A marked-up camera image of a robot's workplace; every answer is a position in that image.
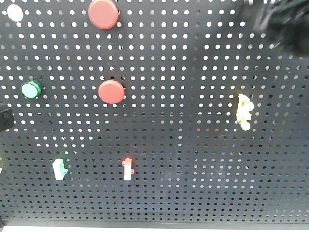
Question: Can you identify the white standing desk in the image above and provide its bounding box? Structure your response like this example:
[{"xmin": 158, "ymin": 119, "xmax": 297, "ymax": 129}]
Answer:
[{"xmin": 2, "ymin": 226, "xmax": 308, "ymax": 232}]

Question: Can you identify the red push button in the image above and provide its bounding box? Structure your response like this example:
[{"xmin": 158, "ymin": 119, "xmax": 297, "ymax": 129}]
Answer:
[
  {"xmin": 88, "ymin": 0, "xmax": 118, "ymax": 29},
  {"xmin": 98, "ymin": 80, "xmax": 125, "ymax": 104}
]

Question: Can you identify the black perforated pegboard panel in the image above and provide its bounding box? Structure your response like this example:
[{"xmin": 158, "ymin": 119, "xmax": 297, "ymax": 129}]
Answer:
[{"xmin": 0, "ymin": 0, "xmax": 309, "ymax": 230}]

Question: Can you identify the lower red push button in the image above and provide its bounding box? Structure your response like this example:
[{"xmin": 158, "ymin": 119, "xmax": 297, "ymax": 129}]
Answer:
[{"xmin": 98, "ymin": 80, "xmax": 125, "ymax": 104}]

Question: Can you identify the white toggle switch left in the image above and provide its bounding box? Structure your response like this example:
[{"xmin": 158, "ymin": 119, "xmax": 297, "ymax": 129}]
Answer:
[{"xmin": 0, "ymin": 157, "xmax": 3, "ymax": 174}]

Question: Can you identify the upper red push button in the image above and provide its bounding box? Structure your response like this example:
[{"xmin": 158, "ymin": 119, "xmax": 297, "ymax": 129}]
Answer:
[{"xmin": 88, "ymin": 0, "xmax": 118, "ymax": 29}]

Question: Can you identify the red white toggle switch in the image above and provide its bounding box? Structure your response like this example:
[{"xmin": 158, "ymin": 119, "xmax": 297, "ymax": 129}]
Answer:
[{"xmin": 122, "ymin": 157, "xmax": 135, "ymax": 181}]

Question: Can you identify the yellow toggle switch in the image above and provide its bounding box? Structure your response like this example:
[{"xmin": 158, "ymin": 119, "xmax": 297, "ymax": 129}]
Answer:
[{"xmin": 236, "ymin": 94, "xmax": 254, "ymax": 131}]

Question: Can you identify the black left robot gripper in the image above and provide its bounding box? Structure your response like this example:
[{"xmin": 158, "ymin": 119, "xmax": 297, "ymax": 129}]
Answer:
[{"xmin": 0, "ymin": 103, "xmax": 15, "ymax": 132}]

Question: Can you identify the green push button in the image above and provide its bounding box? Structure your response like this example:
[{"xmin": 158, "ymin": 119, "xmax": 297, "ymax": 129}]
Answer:
[{"xmin": 20, "ymin": 80, "xmax": 42, "ymax": 99}]

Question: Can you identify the green white toggle switch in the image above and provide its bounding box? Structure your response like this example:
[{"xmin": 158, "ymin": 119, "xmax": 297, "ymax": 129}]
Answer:
[{"xmin": 52, "ymin": 158, "xmax": 68, "ymax": 181}]

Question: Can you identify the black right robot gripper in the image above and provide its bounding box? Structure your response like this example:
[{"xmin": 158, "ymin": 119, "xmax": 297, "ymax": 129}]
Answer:
[{"xmin": 236, "ymin": 0, "xmax": 309, "ymax": 57}]

